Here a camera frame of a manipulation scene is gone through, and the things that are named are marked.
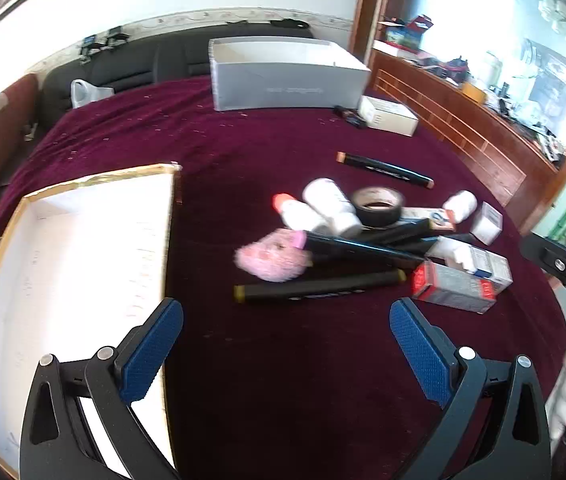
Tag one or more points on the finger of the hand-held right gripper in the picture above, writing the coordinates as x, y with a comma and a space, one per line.
558, 262

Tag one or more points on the small white box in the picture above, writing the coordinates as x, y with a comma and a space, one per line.
485, 222

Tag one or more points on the red and grey box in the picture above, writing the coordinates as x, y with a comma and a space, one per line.
453, 287

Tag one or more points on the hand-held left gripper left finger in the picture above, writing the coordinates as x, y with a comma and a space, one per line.
155, 355

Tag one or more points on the white plastic bag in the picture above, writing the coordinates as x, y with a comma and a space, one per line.
88, 94

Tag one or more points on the red and black bag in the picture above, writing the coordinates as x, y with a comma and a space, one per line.
455, 67

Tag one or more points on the pink fluffy ball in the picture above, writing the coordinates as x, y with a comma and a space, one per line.
273, 257

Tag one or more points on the black marker olive cap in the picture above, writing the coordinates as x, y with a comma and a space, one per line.
313, 287

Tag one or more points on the small black gadget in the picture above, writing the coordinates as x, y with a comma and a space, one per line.
90, 49
115, 37

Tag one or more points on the flat black object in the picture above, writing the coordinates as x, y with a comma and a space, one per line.
288, 24

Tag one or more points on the maroon blanket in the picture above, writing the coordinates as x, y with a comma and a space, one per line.
263, 150

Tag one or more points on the white tray with gold rim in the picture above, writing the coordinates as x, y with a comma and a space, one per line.
63, 270

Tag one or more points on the small white bottle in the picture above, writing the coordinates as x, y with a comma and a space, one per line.
460, 205

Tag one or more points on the white glue bottle orange cap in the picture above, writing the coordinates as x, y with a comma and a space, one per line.
298, 215

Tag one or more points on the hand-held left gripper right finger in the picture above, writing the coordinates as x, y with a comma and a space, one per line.
423, 355

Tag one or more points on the white blister card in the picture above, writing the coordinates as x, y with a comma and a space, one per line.
433, 217

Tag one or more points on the black marker brown caps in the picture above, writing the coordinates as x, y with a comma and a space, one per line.
388, 167

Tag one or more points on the small black device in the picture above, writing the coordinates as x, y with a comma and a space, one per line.
350, 116

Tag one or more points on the black sofa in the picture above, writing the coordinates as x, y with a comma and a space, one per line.
163, 60

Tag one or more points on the large white pill bottle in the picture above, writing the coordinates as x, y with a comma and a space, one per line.
333, 205

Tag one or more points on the black marker pink cap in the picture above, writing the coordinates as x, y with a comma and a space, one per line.
353, 246

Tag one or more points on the black tape roll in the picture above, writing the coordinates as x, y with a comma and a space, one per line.
378, 217

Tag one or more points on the flat white box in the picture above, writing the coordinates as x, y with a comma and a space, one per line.
388, 116

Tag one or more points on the wooden cabinet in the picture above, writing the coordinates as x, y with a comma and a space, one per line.
463, 125

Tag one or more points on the large grey cardboard box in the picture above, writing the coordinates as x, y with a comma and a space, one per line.
283, 85

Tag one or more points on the blue and white box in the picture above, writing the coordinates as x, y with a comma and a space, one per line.
488, 265

